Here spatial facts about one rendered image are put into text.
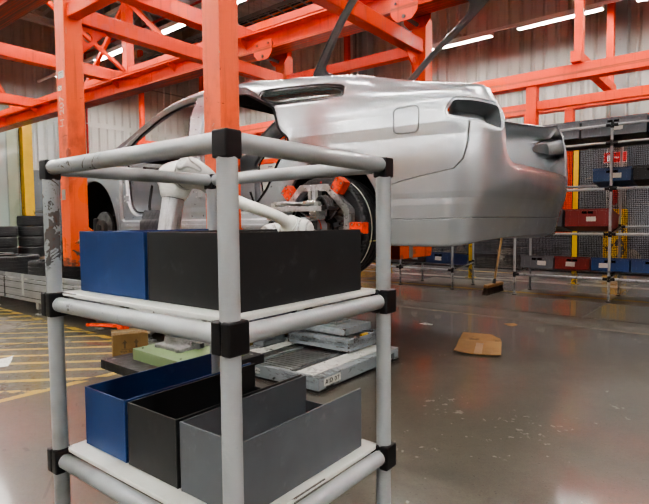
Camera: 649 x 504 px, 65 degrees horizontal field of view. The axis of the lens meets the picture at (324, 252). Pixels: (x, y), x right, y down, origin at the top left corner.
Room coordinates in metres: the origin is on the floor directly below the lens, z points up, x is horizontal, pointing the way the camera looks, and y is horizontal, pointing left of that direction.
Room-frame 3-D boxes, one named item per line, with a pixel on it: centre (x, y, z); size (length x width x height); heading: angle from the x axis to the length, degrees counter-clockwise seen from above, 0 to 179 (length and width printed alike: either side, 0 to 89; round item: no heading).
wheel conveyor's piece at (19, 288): (5.48, 2.75, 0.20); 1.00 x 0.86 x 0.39; 52
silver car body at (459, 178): (4.91, 0.47, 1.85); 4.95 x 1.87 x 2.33; 52
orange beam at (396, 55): (6.07, -0.27, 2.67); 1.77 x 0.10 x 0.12; 52
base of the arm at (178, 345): (2.22, 0.61, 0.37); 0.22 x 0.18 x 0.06; 52
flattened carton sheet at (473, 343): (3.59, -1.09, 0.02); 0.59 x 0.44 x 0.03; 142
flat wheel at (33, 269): (5.54, 2.82, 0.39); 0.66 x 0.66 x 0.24
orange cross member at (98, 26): (5.57, 1.33, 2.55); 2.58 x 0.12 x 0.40; 142
